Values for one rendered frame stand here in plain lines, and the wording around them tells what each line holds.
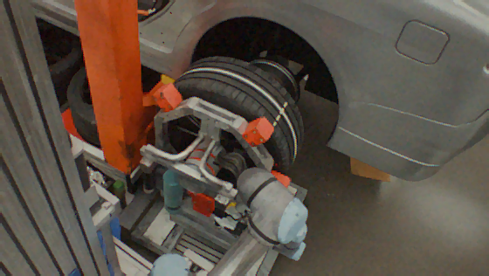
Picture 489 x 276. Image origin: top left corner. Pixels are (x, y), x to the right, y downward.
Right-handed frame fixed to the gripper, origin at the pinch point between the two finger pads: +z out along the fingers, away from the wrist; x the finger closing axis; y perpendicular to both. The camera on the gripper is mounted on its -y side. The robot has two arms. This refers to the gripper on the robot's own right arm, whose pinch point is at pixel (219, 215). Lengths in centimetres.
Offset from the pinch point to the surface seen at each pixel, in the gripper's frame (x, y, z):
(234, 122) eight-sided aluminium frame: -22.4, 29.1, 8.3
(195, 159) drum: -13.2, 8.6, 19.3
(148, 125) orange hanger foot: -36, -15, 58
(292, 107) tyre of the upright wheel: -48, 24, -7
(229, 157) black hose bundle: -12.2, 21.2, 4.4
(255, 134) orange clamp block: -20.4, 29.9, -1.4
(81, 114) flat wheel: -35, -33, 105
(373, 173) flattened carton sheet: -130, -82, -64
